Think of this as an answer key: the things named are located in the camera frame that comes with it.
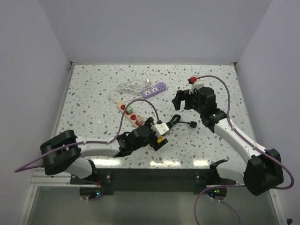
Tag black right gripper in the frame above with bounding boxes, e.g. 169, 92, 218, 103
172, 89, 204, 115

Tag yellow cube socket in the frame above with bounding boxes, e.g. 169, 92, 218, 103
157, 137, 164, 143

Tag pink brown USB charger plug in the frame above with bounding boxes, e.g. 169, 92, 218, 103
135, 115, 144, 125

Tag green USB charger plug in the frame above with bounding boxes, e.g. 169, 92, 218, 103
126, 106, 133, 115

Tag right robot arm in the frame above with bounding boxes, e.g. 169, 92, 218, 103
172, 87, 284, 196

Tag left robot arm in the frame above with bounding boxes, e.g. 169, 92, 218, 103
40, 117, 172, 184

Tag purple power strip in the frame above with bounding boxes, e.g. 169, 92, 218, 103
142, 82, 167, 99

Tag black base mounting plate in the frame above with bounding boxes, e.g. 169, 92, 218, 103
69, 168, 237, 196

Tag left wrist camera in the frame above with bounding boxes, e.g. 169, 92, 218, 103
151, 123, 170, 138

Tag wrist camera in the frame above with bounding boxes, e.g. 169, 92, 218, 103
151, 123, 170, 138
188, 76, 204, 94

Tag black power cable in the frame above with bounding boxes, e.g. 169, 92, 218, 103
156, 114, 197, 129

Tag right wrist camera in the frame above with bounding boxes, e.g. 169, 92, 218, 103
188, 76, 204, 94

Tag white power cable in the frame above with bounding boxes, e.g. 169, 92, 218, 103
108, 79, 152, 104

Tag aluminium rail frame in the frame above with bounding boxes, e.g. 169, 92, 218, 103
17, 61, 289, 225

